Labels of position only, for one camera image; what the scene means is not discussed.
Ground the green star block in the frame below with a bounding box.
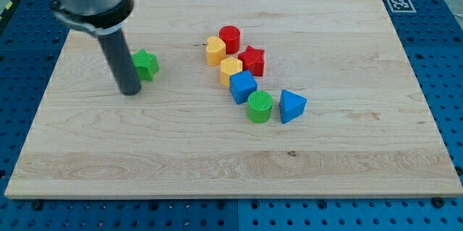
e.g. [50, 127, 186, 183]
[132, 49, 159, 81]

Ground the red star block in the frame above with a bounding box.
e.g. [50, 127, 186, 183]
[238, 46, 265, 77]

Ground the yellow heart block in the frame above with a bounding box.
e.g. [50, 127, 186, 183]
[206, 36, 226, 66]

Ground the blue cube block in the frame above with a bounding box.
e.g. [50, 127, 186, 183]
[230, 70, 258, 104]

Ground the green cylinder block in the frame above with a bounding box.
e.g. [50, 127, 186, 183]
[247, 91, 273, 123]

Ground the wooden board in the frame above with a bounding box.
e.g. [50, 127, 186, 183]
[5, 0, 462, 199]

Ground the yellow hexagon block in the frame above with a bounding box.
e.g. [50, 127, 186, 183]
[220, 56, 242, 87]

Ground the blue triangle block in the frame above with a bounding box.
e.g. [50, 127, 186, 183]
[279, 90, 307, 124]

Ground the red cylinder block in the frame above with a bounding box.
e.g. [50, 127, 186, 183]
[218, 25, 241, 54]

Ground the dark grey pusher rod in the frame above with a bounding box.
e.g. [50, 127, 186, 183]
[98, 29, 141, 96]

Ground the white fiducial marker tag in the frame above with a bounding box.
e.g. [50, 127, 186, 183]
[386, 0, 416, 13]

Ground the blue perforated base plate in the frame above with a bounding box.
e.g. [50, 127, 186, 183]
[1, 0, 462, 230]

